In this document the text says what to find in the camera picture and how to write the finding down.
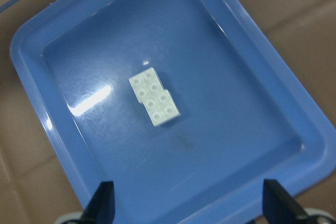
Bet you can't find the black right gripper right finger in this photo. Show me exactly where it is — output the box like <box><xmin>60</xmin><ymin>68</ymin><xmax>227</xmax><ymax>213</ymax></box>
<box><xmin>262</xmin><ymin>179</ymin><xmax>308</xmax><ymax>223</ymax></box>

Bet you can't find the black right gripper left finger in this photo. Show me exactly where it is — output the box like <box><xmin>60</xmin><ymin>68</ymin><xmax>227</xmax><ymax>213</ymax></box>
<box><xmin>80</xmin><ymin>181</ymin><xmax>115</xmax><ymax>223</ymax></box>

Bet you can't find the white block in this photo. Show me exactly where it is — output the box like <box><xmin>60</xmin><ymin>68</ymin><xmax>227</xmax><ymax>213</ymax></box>
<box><xmin>129</xmin><ymin>67</ymin><xmax>164</xmax><ymax>103</ymax></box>
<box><xmin>142</xmin><ymin>90</ymin><xmax>181</xmax><ymax>126</ymax></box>

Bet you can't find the blue plastic tray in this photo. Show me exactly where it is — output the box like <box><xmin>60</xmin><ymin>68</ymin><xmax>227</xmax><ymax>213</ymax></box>
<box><xmin>10</xmin><ymin>0</ymin><xmax>335</xmax><ymax>223</ymax></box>

